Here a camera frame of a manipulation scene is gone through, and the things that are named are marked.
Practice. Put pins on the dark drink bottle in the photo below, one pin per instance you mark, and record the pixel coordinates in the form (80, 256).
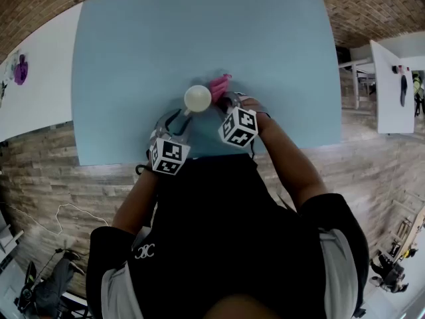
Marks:
(397, 69)

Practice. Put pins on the white cup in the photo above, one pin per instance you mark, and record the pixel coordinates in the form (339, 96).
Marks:
(197, 97)

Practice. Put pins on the person's left forearm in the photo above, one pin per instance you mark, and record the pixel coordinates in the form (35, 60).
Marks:
(136, 204)

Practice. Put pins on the black elongated insole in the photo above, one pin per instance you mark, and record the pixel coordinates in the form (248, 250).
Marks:
(403, 91)

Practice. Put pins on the pink cloth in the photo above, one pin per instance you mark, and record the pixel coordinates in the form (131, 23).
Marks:
(219, 86)

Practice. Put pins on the white desk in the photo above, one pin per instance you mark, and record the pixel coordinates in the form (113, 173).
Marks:
(395, 105)

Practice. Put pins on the pile of small trinkets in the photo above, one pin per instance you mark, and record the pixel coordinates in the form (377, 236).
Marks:
(2, 93)

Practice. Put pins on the light wooden rack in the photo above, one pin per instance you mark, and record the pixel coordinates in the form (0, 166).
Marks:
(408, 231)

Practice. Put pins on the purple crumpled cloth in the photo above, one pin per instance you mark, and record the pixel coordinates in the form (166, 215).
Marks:
(21, 70)

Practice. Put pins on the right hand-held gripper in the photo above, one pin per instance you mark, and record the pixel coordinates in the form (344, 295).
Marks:
(240, 126)

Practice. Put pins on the person's black and grey shirt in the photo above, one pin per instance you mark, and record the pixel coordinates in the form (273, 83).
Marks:
(225, 244)

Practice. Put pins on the person's right hand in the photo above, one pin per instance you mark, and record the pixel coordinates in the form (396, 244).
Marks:
(264, 121)

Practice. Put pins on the yellow-green bag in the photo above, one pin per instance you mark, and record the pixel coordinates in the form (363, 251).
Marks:
(417, 86)

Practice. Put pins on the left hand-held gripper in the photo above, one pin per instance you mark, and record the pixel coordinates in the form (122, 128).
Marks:
(167, 156)

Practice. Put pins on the person's right forearm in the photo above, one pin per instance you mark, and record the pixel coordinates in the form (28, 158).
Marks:
(289, 168)

